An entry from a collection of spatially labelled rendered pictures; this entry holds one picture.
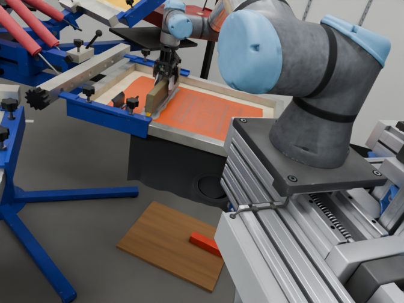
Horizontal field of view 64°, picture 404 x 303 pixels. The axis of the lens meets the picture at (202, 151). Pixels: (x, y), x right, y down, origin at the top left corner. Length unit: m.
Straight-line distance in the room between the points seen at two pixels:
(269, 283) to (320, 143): 0.25
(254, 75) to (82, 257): 1.64
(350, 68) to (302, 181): 0.19
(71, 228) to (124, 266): 0.41
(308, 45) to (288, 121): 0.16
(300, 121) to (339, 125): 0.06
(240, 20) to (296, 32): 0.08
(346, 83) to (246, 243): 0.29
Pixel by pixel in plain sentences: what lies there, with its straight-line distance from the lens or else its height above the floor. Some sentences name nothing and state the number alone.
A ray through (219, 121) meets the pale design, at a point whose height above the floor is 0.95.
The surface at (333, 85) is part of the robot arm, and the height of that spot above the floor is 1.41.
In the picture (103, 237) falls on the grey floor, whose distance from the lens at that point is 2.05.
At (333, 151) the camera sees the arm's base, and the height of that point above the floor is 1.29.
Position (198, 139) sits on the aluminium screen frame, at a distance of 1.10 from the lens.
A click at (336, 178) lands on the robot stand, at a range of 0.60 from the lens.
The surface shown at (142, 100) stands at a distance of 1.38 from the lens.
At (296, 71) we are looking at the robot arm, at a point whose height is 1.42.
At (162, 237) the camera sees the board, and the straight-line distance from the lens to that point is 2.04.
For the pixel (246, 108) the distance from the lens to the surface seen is 1.52.
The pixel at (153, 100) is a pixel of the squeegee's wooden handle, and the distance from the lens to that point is 1.20.
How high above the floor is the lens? 1.55
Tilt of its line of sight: 32 degrees down
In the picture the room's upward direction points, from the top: 14 degrees clockwise
